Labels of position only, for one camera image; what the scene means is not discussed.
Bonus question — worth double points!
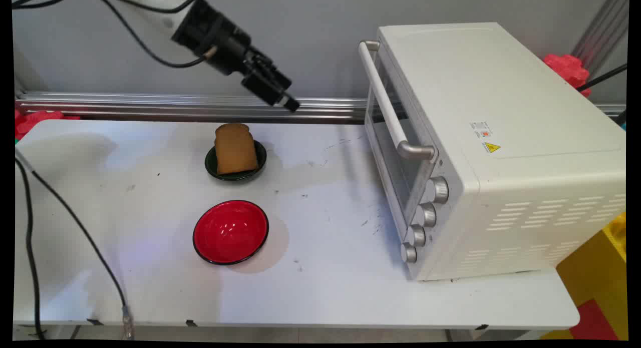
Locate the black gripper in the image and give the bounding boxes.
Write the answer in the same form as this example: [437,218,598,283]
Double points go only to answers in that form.
[203,28,301,113]

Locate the white glass oven door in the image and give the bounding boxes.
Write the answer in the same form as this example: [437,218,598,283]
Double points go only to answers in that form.
[358,39,439,238]

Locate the brown toast slice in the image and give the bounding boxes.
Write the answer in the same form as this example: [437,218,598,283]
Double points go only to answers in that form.
[214,123,259,175]

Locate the dark green bowl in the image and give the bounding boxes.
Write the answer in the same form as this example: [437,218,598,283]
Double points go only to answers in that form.
[204,139,267,182]

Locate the red bowl with black rim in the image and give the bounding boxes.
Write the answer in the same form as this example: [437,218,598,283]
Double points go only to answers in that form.
[192,200,270,266]

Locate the large silver oven knob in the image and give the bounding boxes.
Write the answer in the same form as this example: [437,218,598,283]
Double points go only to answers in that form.
[426,176,450,204]

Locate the oven warning label sticker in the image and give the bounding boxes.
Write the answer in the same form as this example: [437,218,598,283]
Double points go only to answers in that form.
[469,120,502,155]

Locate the white toaster oven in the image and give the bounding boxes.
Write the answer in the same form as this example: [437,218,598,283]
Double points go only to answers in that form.
[365,22,626,282]

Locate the red foam block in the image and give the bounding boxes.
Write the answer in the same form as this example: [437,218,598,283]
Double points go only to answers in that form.
[15,110,81,141]
[543,54,592,98]

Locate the black rod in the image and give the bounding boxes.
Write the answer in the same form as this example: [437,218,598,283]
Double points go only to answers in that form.
[576,63,628,93]

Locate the yellow box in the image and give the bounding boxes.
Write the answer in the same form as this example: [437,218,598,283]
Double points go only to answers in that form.
[540,212,629,341]

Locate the aluminium frame rail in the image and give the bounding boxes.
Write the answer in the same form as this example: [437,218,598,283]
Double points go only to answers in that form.
[15,91,626,124]

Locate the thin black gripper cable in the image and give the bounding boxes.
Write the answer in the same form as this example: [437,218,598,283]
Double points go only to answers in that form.
[12,0,207,69]

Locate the black cable with metal connector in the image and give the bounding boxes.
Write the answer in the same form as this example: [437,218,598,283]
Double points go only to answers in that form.
[15,149,136,339]

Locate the thick black cable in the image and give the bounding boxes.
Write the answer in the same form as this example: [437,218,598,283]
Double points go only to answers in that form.
[15,158,46,339]

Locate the aluminium frame post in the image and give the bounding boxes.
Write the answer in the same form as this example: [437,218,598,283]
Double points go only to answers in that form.
[571,0,629,79]

